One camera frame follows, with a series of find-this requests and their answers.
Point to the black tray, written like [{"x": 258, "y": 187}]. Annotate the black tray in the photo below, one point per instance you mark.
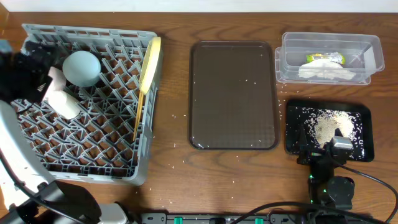
[{"x": 303, "y": 114}]

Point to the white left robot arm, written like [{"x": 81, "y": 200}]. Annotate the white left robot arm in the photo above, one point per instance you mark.
[{"x": 30, "y": 192}]

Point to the pink bowl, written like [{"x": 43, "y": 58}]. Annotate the pink bowl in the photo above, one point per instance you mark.
[{"x": 58, "y": 81}]

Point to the wooden chopstick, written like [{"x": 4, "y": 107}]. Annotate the wooden chopstick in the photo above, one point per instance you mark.
[
  {"x": 135, "y": 133},
  {"x": 139, "y": 109}
]

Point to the cream plastic cup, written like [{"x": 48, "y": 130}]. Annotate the cream plastic cup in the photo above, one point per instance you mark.
[{"x": 64, "y": 104}]

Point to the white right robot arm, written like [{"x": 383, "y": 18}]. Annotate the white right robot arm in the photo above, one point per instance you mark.
[{"x": 324, "y": 187}]

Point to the dark brown serving tray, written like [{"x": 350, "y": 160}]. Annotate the dark brown serving tray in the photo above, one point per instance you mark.
[{"x": 232, "y": 96}]

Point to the grey plastic dish rack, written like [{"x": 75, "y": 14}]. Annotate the grey plastic dish rack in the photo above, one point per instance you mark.
[{"x": 96, "y": 146}]

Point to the black power strip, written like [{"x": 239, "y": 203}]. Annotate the black power strip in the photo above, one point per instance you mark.
[{"x": 271, "y": 218}]

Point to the green snack wrapper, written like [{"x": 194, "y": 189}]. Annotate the green snack wrapper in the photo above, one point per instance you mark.
[{"x": 331, "y": 56}]

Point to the clear plastic bin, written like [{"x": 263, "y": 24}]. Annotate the clear plastic bin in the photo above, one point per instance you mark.
[{"x": 363, "y": 54}]

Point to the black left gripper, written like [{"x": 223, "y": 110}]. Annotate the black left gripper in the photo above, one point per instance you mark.
[{"x": 34, "y": 83}]

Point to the light blue bowl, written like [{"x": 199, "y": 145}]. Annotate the light blue bowl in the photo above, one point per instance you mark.
[{"x": 82, "y": 69}]

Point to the pile of rice scraps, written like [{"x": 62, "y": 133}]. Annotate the pile of rice scraps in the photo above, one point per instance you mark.
[{"x": 322, "y": 126}]

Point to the yellow plate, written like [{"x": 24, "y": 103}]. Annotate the yellow plate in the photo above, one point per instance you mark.
[{"x": 149, "y": 65}]

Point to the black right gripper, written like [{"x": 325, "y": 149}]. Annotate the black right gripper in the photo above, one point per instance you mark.
[{"x": 315, "y": 156}]

